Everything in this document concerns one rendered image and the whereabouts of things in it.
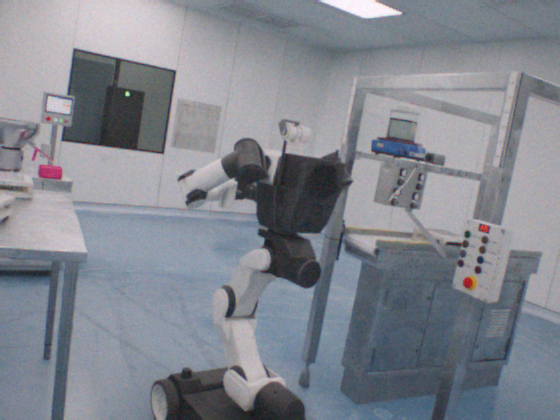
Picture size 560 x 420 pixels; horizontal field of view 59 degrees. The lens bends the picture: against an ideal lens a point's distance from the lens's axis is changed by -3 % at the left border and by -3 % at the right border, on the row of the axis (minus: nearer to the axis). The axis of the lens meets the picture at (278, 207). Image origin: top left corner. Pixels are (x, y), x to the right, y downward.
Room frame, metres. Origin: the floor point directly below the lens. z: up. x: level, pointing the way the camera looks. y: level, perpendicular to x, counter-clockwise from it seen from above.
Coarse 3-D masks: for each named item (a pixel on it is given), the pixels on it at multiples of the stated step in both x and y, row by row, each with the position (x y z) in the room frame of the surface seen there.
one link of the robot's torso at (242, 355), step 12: (216, 300) 2.14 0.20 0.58; (228, 300) 2.10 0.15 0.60; (216, 312) 2.12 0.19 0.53; (216, 324) 2.12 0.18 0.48; (228, 324) 2.11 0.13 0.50; (240, 324) 2.13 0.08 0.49; (252, 324) 2.18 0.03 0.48; (228, 336) 2.10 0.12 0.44; (240, 336) 2.10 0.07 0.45; (252, 336) 2.13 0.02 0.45; (228, 348) 2.11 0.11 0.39; (240, 348) 2.06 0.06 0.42; (252, 348) 2.10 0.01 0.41; (228, 360) 2.09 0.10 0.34; (240, 360) 2.03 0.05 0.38; (252, 360) 2.06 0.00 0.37; (240, 372) 1.99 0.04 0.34; (252, 372) 2.01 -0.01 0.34; (264, 372) 2.04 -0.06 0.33
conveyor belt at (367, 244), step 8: (344, 240) 2.65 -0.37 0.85; (352, 240) 2.59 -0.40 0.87; (360, 240) 2.55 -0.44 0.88; (368, 240) 2.58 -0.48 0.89; (392, 240) 2.73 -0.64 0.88; (400, 240) 2.78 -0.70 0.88; (408, 240) 2.81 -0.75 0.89; (360, 248) 2.52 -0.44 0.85; (368, 248) 2.47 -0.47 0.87; (376, 248) 2.44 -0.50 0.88; (384, 248) 2.46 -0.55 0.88; (392, 248) 2.49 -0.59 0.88; (400, 248) 2.51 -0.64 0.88; (512, 248) 3.23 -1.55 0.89; (376, 256) 2.45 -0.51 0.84; (520, 256) 2.97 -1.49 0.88; (528, 256) 3.01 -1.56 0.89
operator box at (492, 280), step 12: (468, 228) 1.79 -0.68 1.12; (492, 228) 1.70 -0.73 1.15; (504, 228) 1.66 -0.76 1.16; (468, 240) 1.78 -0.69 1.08; (480, 240) 1.73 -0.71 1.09; (492, 240) 1.69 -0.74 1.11; (504, 240) 1.66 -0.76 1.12; (468, 252) 1.77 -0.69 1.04; (504, 252) 1.67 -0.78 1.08; (468, 264) 1.76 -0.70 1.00; (492, 264) 1.67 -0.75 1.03; (504, 264) 1.68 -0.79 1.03; (456, 276) 1.79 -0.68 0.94; (480, 276) 1.70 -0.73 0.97; (492, 276) 1.66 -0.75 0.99; (456, 288) 1.78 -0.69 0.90; (480, 288) 1.69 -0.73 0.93; (492, 288) 1.66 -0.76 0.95; (492, 300) 1.67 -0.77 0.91
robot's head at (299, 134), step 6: (294, 126) 2.01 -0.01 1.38; (300, 126) 2.03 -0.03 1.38; (306, 126) 2.05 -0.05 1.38; (294, 132) 2.00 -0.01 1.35; (300, 132) 2.01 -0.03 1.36; (306, 132) 2.02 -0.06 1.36; (288, 138) 1.99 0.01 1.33; (294, 138) 2.01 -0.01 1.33; (300, 138) 2.02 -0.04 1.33; (306, 138) 2.03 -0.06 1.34; (288, 144) 2.01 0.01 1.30; (294, 144) 2.01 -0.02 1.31
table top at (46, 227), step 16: (32, 192) 2.33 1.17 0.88; (48, 192) 2.40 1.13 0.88; (16, 208) 1.92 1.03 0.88; (32, 208) 1.98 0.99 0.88; (48, 208) 2.03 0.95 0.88; (64, 208) 2.09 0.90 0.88; (0, 224) 1.64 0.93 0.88; (16, 224) 1.68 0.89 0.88; (32, 224) 1.72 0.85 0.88; (48, 224) 1.76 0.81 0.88; (64, 224) 1.80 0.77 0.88; (0, 240) 1.45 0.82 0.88; (16, 240) 1.48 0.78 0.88; (32, 240) 1.52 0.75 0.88; (48, 240) 1.55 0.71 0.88; (64, 240) 1.59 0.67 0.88; (80, 240) 1.62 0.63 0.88; (0, 256) 1.39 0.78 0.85; (16, 256) 1.41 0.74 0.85; (32, 256) 1.43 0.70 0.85; (48, 256) 1.45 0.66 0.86; (64, 256) 1.47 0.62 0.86; (80, 256) 1.49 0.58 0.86
